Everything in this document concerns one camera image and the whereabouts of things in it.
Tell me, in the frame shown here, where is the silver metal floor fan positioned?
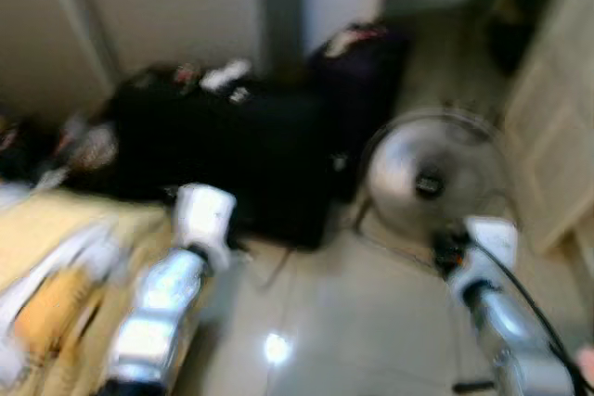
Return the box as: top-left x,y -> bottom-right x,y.
357,110 -> 521,249

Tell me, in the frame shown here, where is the person's bare foot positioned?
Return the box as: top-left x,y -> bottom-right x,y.
574,348 -> 594,390

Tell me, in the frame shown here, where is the white panelled door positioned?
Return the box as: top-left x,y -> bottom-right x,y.
501,0 -> 594,253

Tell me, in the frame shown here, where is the dark purple suitcase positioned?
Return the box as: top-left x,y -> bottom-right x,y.
306,23 -> 411,198

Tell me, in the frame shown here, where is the white remote control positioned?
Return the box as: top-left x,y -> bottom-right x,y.
325,30 -> 372,56

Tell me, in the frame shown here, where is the large black suitcase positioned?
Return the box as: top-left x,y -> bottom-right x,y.
111,62 -> 335,250

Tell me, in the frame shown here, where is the white and black handheld item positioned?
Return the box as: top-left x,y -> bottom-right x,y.
200,59 -> 253,93

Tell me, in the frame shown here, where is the beige sliding door wardrobe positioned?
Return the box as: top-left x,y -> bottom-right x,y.
0,0 -> 307,119

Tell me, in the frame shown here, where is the clear crumpled plastic bag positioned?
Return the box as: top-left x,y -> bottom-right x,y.
60,118 -> 120,172

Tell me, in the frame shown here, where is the yellow cartoon egg blanket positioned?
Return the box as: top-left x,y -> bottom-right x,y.
0,187 -> 200,396

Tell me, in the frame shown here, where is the black cloth bag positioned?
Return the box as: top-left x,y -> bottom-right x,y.
0,113 -> 57,184

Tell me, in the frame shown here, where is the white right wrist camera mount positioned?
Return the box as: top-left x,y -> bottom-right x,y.
450,217 -> 519,300

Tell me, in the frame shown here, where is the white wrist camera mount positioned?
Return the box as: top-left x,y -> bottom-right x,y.
450,217 -> 519,300
174,185 -> 238,272

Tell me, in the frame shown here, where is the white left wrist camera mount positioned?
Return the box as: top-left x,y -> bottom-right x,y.
174,185 -> 238,272

